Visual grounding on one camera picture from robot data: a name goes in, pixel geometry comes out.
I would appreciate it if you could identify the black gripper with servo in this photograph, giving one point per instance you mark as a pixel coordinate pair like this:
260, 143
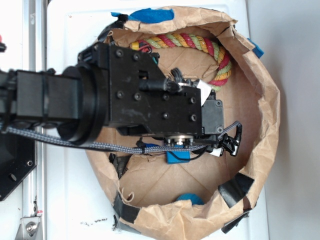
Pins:
139, 100

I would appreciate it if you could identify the blue rectangular block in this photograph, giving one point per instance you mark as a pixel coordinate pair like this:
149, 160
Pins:
177, 157

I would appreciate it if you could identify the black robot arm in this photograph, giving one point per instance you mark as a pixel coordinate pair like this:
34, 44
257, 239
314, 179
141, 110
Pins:
68, 102

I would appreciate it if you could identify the blue tape strip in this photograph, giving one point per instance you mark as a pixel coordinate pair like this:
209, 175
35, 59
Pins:
147, 15

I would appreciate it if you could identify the brown paper bag basin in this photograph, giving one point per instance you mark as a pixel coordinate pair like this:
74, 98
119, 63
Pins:
145, 196

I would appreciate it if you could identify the teal yarn ball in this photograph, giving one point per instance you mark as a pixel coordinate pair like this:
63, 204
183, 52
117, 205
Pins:
195, 199

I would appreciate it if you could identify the multicolour twisted rope toy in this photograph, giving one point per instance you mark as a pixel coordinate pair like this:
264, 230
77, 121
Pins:
188, 40

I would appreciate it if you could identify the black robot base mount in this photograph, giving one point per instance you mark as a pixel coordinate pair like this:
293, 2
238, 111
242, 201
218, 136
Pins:
17, 160

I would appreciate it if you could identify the metal corner bracket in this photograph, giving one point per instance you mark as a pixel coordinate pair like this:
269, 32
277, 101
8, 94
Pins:
30, 228

